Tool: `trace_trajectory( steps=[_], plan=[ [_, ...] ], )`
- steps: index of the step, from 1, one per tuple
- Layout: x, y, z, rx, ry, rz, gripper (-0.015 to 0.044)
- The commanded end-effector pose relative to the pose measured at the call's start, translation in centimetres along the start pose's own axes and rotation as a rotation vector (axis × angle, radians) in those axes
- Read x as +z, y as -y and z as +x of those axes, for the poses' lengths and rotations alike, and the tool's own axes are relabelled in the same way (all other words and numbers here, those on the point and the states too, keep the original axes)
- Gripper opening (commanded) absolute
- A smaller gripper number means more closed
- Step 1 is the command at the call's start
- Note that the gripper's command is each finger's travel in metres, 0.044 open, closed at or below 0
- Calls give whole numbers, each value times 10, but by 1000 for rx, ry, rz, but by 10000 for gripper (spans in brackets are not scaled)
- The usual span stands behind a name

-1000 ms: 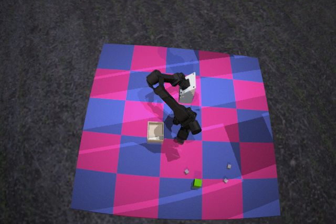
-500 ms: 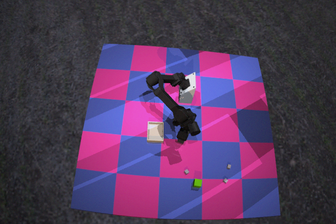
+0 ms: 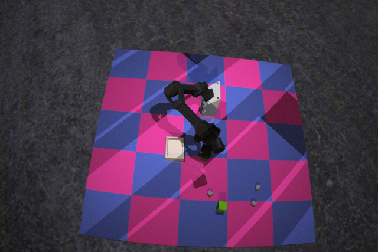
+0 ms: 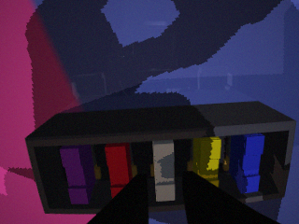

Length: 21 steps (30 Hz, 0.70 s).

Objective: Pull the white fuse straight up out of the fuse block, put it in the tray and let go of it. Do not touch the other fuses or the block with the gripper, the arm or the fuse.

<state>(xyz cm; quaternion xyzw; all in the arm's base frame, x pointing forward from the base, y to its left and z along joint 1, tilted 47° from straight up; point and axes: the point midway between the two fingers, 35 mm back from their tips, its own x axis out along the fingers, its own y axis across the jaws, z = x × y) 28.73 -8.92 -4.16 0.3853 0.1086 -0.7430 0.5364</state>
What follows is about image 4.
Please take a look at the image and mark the yellow fuse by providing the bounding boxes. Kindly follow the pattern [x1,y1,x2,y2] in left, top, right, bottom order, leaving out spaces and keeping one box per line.
[193,137,221,187]

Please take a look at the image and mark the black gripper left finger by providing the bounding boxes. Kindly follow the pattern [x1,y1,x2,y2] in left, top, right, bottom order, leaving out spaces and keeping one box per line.
[87,175,150,224]

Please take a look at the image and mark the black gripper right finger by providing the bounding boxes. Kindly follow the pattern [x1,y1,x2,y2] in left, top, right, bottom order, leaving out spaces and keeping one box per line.
[182,171,281,224]

